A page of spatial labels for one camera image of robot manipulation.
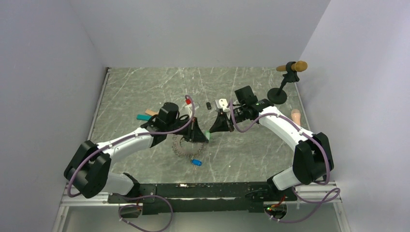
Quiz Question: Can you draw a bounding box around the aluminium frame rail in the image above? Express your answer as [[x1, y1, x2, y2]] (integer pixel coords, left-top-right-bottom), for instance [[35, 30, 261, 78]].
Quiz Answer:
[[291, 181, 342, 203]]

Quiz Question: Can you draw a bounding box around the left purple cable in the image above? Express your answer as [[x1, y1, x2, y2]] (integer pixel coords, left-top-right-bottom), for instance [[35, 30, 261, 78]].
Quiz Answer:
[[66, 95, 196, 198]]

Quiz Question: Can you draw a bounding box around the round metal keyring disc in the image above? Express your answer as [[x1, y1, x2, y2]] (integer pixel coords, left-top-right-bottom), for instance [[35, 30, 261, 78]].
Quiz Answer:
[[172, 135, 205, 159]]

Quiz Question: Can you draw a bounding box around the purple cable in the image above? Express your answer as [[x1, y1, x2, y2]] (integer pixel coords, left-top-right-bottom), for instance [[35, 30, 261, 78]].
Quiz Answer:
[[66, 95, 196, 198], [228, 100, 341, 224]]

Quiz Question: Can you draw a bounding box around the teal key tag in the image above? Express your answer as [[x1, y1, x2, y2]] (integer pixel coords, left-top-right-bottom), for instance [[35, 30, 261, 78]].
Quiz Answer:
[[136, 114, 151, 121]]

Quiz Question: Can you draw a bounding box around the blue tagged key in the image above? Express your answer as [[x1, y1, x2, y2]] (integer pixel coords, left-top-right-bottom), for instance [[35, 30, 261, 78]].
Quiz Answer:
[[190, 159, 202, 170]]

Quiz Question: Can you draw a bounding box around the black tagged key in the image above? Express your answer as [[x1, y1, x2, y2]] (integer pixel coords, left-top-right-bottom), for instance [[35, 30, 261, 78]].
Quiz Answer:
[[206, 102, 212, 110]]

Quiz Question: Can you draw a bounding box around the gold microphone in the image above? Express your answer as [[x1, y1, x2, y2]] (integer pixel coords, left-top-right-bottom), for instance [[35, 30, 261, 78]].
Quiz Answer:
[[276, 61, 308, 72]]

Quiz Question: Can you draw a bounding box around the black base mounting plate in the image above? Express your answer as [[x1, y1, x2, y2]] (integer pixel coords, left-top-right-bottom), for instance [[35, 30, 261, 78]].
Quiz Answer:
[[108, 182, 297, 215]]

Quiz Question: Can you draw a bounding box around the pink cylindrical object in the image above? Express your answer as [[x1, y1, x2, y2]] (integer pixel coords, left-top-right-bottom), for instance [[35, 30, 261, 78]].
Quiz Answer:
[[291, 109, 301, 126]]

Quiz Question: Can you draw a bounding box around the black microphone stand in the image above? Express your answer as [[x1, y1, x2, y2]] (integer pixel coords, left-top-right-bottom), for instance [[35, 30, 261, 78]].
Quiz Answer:
[[267, 70, 300, 104]]

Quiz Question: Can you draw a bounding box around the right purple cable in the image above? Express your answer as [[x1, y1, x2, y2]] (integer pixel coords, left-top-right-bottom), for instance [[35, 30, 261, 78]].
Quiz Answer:
[[228, 100, 341, 224]]

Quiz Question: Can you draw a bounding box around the orange key tag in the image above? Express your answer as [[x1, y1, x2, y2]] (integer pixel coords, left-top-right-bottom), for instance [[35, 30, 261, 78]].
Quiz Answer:
[[145, 109, 158, 116]]

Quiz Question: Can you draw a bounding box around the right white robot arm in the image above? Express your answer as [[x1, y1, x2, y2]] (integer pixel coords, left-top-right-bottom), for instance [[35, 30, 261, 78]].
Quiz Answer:
[[209, 86, 334, 201]]

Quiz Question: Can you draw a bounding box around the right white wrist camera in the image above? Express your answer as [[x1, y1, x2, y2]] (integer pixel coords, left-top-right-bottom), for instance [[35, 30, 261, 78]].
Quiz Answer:
[[215, 99, 230, 113]]

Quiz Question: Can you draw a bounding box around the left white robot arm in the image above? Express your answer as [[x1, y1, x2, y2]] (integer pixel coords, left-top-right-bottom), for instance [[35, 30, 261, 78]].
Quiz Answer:
[[63, 102, 208, 203]]

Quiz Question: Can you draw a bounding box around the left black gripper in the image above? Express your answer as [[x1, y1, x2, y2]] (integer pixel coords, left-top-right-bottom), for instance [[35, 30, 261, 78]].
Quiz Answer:
[[166, 116, 208, 144]]

